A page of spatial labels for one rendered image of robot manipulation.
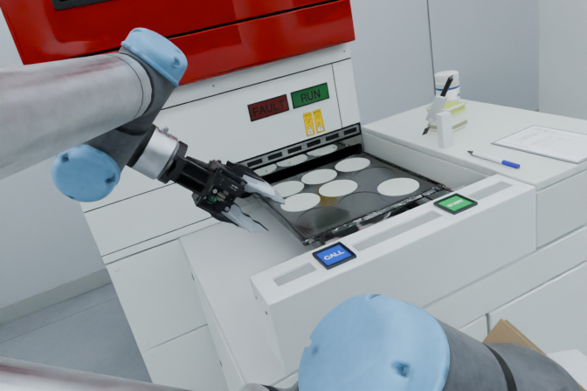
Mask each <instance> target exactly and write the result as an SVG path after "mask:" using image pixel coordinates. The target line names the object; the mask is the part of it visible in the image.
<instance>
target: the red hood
mask: <svg viewBox="0 0 587 391"><path fill-rule="evenodd" d="M0 9H1V11H2V13H3V17H4V19H5V22H6V24H7V26H8V28H9V30H10V34H11V36H12V38H13V41H14V43H15V46H16V47H17V51H18V54H19V56H20V58H21V60H22V63H23V65H32V64H39V63H45V62H52V61H58V60H64V59H71V58H83V57H89V56H95V55H102V54H108V53H115V52H118V51H119V50H120V48H121V42H122V41H125V40H126V38H127V37H128V34H129V33H130V32H131V31H132V30H133V29H135V28H145V29H148V30H151V31H154V32H156V33H158V34H160V35H161V36H163V37H165V38H167V39H168V40H169V41H170V42H171V43H173V44H174V45H175V46H176V47H177V48H179V49H180V50H181V51H182V53H183V54H184V56H185V57H186V59H187V62H188V65H187V69H186V71H185V72H184V74H183V76H182V77H181V79H180V81H179V82H178V85H179V86H183V85H187V84H189V83H193V82H197V81H200V80H204V79H210V78H213V77H217V76H220V75H224V74H227V73H231V72H236V71H240V70H244V69H247V68H251V67H254V66H257V65H263V64H267V63H271V62H274V61H278V60H281V59H284V58H291V57H294V56H298V55H301V54H304V53H308V52H311V51H318V50H321V49H324V48H328V47H331V46H335V45H341V44H345V43H348V42H351V41H355V40H356V36H355V30H354V24H353V17H352V11H351V5H350V0H0Z"/></svg>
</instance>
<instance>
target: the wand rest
mask: <svg viewBox="0 0 587 391"><path fill-rule="evenodd" d="M448 94H449V92H447V94H446V96H445V97H442V96H439V95H436V96H435V98H434V100H433V102H432V105H431V108H430V110H429V112H428V114H427V116H426V118H425V119H426V120H428V121H429V122H430V123H431V122H434V121H437V130H438V141H439V147H441V148H443V149H445V148H447V147H451V146H453V138H452V115H451V112H447V111H444V112H442V109H443V107H444V105H445V103H446V101H447V99H448ZM441 112H442V113H441Z"/></svg>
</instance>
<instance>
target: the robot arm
mask: <svg viewBox="0 0 587 391"><path fill-rule="evenodd" d="M187 65H188V62H187V59H186V57H185V56H184V54H183V53H182V51H181V50H180V49H179V48H177V47H176V46H175V45H174V44H173V43H171V42H170V41H169V40H168V39H167V38H165V37H163V36H161V35H160V34H158V33H156V32H154V31H151V30H148V29H145V28H135V29H133V30H132V31H131V32H130V33H129V34H128V37H127V38H126V40H125V41H122V42H121V48H120V50H119V51H118V52H115V53H108V54H102V55H95V56H89V57H83V58H71V59H64V60H58V61H52V62H45V63H39V64H32V65H21V66H14V67H7V68H1V69H0V181H1V180H2V179H4V178H6V177H9V176H11V175H14V174H15V173H18V172H20V171H22V170H24V169H26V168H29V167H31V166H33V165H35V164H38V163H40V162H41V161H44V160H47V159H49V158H51V157H53V156H54V155H56V160H55V162H54V163H53V165H52V179H53V182H54V184H55V186H56V187H57V188H58V190H59V191H60V192H61V193H62V194H64V195H65V196H68V197H70V199H73V200H75V201H79V202H97V201H99V200H101V199H103V198H105V197H107V196H108V195H109V194H110V193H111V192H112V191H113V189H114V187H115V186H116V185H117V184H118V182H119V181H120V178H121V172H122V170H123V169H124V168H125V166H128V167H130V168H132V169H133V170H135V171H137V172H139V173H141V174H143V175H146V176H147V177H148V178H150V179H152V180H154V179H157V181H159V182H162V183H164V184H166V183H168V182H169V181H173V182H175V183H177V184H179V185H181V186H182V187H184V188H186V189H188V190H190V191H192V192H193V193H192V195H191V196H192V198H193V201H194V203H195V205H196V206H197V207H198V208H200V209H203V210H204V211H206V212H208V213H210V214H211V216H213V217H214V218H215V219H217V220H218V221H221V222H226V223H233V224H235V225H236V226H237V227H239V228H242V229H245V230H247V231H249V232H251V233H252V232H264V233H266V232H268V229H267V228H266V227H265V226H263V225H262V224H261V223H260V222H258V221H255V220H253V219H252V218H251V217H250V216H249V215H247V214H245V213H243V212H242V210H241V208H240V207H239V206H238V205H237V204H236V203H235V202H234V201H235V199H236V197H240V196H241V195H242V193H243V191H245V192H248V193H253V192H256V193H259V194H261V195H262V196H263V197H269V198H271V199H272V200H274V201H275V202H278V203H281V204H284V205H285V201H284V199H283V198H282V196H281V195H280V193H279V192H278V191H277V190H275V189H274V188H273V187H272V186H271V185H269V184H268V183H267V182H266V181H265V180H263V179H262V178H261V177H260V176H259V175H258V174H256V173H255V172H254V171H253V170H252V169H250V168H249V167H247V166H246V165H243V164H240V163H233V162H230V161H227V162H226V165H225V164H223V163H222V162H221V161H220V160H217V161H215V160H212V161H209V163H206V162H203V161H200V160H198V159H195V158H193V157H190V156H186V158H185V157H184V156H185V155H186V152H187V149H188V145H187V144H185V143H184V142H182V141H178V139H177V138H176V137H175V136H174V135H172V134H167V132H168V131H169V129H168V128H167V127H162V130H160V129H159V127H157V126H156V125H154V124H153V122H154V120H155V118H156V116H157V115H158V114H159V113H160V111H161V110H162V108H163V106H164V104H165V103H166V101H167V100H168V98H169V96H170V95H171V94H172V92H173V91H174V89H175V88H178V86H179V85H178V82H179V81H180V79H181V77H182V76H183V74H184V72H185V71H186V69H187ZM310 339H311V340H312V342H311V345H310V346H308V347H305V348H304V350H303V353H302V355H301V359H300V367H299V374H298V381H296V382H295V383H294V384H293V385H292V386H291V387H290V388H276V387H271V386H267V385H262V384H258V383H247V384H244V385H242V386H240V387H238V388H237V389H235V390H234V391H583V390H582V389H581V388H580V387H579V385H578V384H577V382H576V381H575V379H574V378H573V377H572V376H571V375H570V374H569V373H568V371H566V370H565V369H564V368H563V367H562V366H561V365H559V364H558V363H557V362H555V361H554V360H552V359H551V358H549V357H547V356H546V355H544V354H542V353H539V352H537V351H536V350H534V349H532V348H529V347H527V346H522V345H518V344H513V343H482V342H480V341H478V340H477V339H475V338H473V337H471V336H469V335H467V334H465V333H463V332H461V331H459V330H457V329H455V328H454V327H452V326H449V325H447V324H446V323H444V322H442V321H440V320H438V319H435V318H433V316H432V315H431V314H430V313H428V312H427V311H425V310H424V309H422V308H420V307H418V306H416V305H413V304H411V303H407V302H404V301H399V300H397V299H395V298H392V297H389V296H386V295H383V294H376V293H366V294H360V295H356V296H354V297H351V298H348V299H346V300H344V301H342V302H341V303H340V304H338V305H336V306H335V307H334V308H332V309H331V310H330V311H329V312H328V313H327V314H326V315H325V316H324V317H323V318H322V319H321V320H320V322H319V323H318V324H317V326H316V327H315V329H314V330H313V331H312V333H311V335H310ZM0 391H194V390H189V389H184V388H174V387H170V386H164V385H160V384H155V383H149V382H145V381H135V380H130V379H125V378H120V377H115V376H110V375H104V374H96V373H91V372H86V371H80V370H76V369H71V368H65V367H56V366H51V365H46V364H41V363H36V362H31V361H26V360H17V359H12V358H7V357H2V356H0Z"/></svg>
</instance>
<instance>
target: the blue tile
mask: <svg viewBox="0 0 587 391"><path fill-rule="evenodd" d="M316 255H317V256H318V257H319V258H320V259H321V260H322V261H323V262H324V263H325V264H326V265H330V264H333V263H335V262H337V261H340V260H342V259H344V258H345V257H349V256H351V255H350V254H349V253H348V252H347V251H346V250H344V249H343V248H342V247H341V246H340V245H337V246H335V247H333V248H330V249H328V250H325V251H323V252H320V253H318V254H316Z"/></svg>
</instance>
